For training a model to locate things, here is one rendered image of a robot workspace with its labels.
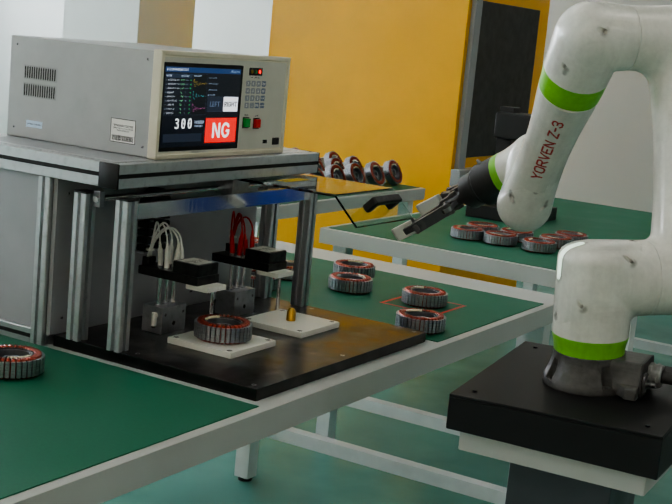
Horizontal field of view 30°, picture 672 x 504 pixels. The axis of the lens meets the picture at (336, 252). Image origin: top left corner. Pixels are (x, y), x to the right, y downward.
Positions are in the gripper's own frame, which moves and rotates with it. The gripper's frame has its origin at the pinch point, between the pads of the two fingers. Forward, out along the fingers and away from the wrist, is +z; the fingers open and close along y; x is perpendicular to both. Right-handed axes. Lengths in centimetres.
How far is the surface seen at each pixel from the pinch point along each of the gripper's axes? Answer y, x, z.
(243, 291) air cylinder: -32.0, 8.9, 23.9
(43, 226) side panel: -68, 44, 21
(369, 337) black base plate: -29.2, -12.2, 3.7
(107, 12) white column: 251, 115, 282
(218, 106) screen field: -29, 44, 2
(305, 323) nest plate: -33.1, -2.9, 12.9
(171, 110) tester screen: -44, 48, 0
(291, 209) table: 126, -1, 141
